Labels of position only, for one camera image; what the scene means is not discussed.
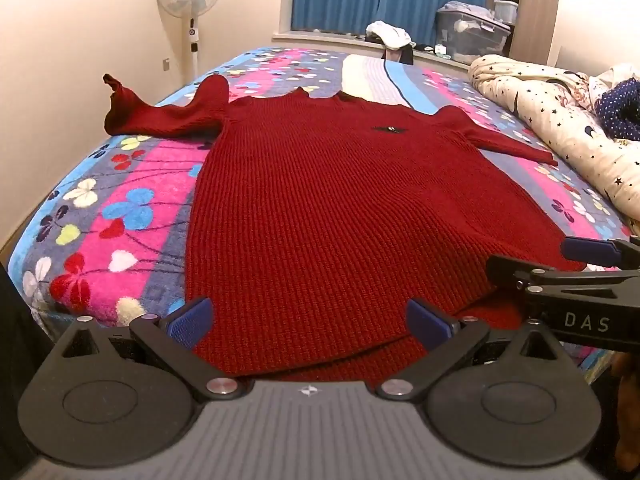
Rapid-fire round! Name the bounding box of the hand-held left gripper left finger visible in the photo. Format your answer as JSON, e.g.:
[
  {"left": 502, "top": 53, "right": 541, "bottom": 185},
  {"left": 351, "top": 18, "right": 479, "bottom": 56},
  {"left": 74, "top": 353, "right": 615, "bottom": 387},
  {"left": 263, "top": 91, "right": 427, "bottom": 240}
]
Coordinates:
[{"left": 60, "top": 296, "right": 250, "bottom": 402}]

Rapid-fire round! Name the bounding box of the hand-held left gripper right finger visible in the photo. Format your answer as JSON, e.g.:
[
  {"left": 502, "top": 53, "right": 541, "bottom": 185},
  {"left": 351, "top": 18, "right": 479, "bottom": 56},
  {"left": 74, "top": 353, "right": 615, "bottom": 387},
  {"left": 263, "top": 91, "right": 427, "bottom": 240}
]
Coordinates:
[{"left": 372, "top": 298, "right": 571, "bottom": 401}]

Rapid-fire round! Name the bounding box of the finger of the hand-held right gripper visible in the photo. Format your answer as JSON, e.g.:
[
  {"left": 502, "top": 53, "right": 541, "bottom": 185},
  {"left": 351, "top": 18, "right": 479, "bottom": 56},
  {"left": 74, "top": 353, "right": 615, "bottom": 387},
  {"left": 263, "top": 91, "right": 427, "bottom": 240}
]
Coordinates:
[
  {"left": 486, "top": 254, "right": 640, "bottom": 294},
  {"left": 560, "top": 236, "right": 640, "bottom": 270}
]

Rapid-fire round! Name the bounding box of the red knit sweater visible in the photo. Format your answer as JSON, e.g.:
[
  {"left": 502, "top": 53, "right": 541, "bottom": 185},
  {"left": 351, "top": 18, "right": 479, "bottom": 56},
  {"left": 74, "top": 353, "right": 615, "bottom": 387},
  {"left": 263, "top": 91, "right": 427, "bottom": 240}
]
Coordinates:
[{"left": 102, "top": 74, "right": 586, "bottom": 391}]

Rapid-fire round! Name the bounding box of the white clothes pile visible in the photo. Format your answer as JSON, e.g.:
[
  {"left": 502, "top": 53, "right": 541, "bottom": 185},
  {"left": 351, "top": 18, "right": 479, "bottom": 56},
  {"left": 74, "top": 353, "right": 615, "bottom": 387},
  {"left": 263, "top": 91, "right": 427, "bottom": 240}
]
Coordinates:
[{"left": 366, "top": 21, "right": 413, "bottom": 51}]

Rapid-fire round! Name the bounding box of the floral fleece blanket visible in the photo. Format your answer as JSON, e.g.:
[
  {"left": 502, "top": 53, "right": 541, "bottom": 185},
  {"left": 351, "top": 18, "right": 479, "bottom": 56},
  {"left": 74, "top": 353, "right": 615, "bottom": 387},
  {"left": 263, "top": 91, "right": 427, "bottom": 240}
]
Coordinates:
[{"left": 7, "top": 46, "right": 640, "bottom": 378}]

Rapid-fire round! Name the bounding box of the dark blue dotted cloth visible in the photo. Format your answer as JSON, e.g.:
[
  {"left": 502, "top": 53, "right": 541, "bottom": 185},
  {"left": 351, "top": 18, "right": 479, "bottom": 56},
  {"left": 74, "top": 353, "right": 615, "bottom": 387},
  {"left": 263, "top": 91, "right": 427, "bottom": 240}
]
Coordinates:
[{"left": 597, "top": 77, "right": 640, "bottom": 142}]

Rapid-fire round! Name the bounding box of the cream star-patterned quilt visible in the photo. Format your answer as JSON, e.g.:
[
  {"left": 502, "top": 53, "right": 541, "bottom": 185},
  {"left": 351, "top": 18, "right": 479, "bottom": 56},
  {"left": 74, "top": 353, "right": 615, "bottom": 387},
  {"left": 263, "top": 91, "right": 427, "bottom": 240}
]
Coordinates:
[{"left": 469, "top": 54, "right": 640, "bottom": 233}]

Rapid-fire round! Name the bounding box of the clear plastic storage box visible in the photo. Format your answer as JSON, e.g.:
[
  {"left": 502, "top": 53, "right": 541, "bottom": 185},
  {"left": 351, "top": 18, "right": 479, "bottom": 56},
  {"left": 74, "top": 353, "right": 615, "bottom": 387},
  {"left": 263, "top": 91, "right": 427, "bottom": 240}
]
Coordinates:
[{"left": 436, "top": 7, "right": 512, "bottom": 63}]

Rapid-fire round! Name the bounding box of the dark chair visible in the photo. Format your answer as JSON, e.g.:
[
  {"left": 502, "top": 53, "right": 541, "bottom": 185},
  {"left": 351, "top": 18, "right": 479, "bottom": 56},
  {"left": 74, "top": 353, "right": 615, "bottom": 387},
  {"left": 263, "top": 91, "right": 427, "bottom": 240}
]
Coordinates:
[{"left": 382, "top": 45, "right": 416, "bottom": 66}]

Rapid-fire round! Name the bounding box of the wooden shelf unit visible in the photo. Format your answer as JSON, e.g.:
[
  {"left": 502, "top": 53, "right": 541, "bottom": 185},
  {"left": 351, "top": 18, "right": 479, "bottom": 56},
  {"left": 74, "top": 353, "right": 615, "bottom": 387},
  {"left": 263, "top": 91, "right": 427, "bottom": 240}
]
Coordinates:
[{"left": 472, "top": 0, "right": 566, "bottom": 66}]

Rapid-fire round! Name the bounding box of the window sill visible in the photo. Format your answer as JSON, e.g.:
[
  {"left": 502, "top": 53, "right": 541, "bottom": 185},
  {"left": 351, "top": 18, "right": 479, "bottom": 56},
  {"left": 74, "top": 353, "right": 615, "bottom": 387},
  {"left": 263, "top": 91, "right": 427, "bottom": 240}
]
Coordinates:
[{"left": 272, "top": 30, "right": 473, "bottom": 67}]

